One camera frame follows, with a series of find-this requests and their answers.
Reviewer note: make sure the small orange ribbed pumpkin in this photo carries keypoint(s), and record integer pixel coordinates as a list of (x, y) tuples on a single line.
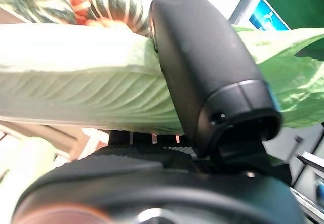
[(81, 4)]

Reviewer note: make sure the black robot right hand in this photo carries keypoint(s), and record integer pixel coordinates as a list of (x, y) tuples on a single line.
[(210, 77)]

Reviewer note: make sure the open laptop blue screen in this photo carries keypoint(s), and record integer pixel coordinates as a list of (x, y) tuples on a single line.
[(268, 19)]

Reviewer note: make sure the wooden slatted crate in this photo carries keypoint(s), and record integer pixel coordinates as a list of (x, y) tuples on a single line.
[(58, 135)]

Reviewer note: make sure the green white napa cabbage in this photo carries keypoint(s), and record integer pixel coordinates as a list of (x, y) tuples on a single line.
[(76, 87)]

